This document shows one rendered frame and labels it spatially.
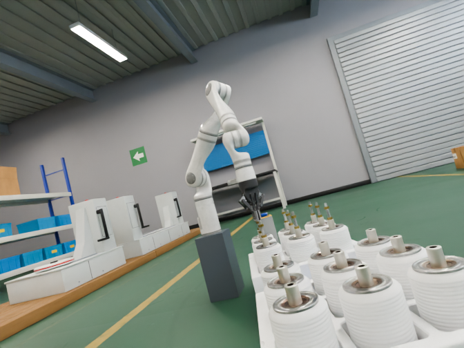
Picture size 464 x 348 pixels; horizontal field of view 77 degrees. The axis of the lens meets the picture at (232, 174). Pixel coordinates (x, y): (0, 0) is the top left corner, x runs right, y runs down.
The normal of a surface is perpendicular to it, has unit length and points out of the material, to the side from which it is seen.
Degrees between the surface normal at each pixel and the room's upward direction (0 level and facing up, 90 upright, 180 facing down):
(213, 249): 90
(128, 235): 90
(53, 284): 90
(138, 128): 90
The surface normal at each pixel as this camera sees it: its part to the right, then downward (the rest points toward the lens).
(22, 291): -0.22, -0.02
